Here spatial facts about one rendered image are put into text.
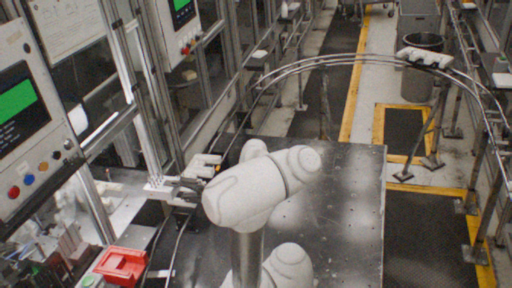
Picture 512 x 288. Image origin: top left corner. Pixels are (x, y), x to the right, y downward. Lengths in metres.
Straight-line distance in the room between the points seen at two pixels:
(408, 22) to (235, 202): 4.10
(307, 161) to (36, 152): 0.82
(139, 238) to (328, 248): 0.82
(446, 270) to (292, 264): 1.47
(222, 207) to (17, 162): 0.64
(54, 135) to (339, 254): 1.23
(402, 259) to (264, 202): 1.88
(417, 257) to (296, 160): 1.90
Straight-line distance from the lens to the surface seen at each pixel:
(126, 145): 2.09
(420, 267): 2.78
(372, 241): 1.96
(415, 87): 4.35
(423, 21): 4.90
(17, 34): 1.35
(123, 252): 1.68
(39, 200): 1.38
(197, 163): 2.16
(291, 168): 1.03
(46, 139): 1.42
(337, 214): 2.06
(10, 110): 1.29
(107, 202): 1.91
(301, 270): 1.54
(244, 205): 0.99
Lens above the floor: 2.13
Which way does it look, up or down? 34 degrees down
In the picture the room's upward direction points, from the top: 6 degrees counter-clockwise
